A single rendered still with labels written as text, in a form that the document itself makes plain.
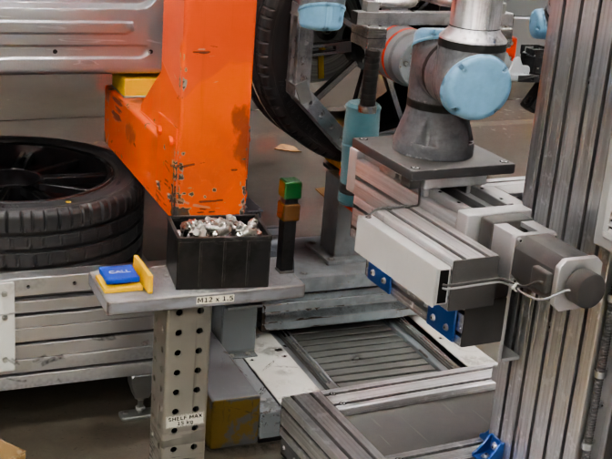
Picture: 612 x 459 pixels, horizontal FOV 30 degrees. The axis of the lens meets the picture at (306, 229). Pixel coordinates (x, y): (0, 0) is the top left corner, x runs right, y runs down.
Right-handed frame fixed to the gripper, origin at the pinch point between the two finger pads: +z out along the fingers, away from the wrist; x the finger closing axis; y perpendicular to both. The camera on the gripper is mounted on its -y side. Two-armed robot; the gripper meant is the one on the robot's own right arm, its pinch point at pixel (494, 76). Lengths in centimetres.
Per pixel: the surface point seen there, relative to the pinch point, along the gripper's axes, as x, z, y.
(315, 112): -20.8, 37.8, -13.2
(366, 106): 1.2, 35.0, -6.4
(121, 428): 1, 91, -83
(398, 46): -9.4, 22.5, 5.5
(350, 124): -10.6, 33.0, -13.8
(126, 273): 21, 97, -35
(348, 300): -23, 22, -67
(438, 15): -1.4, 17.0, 14.3
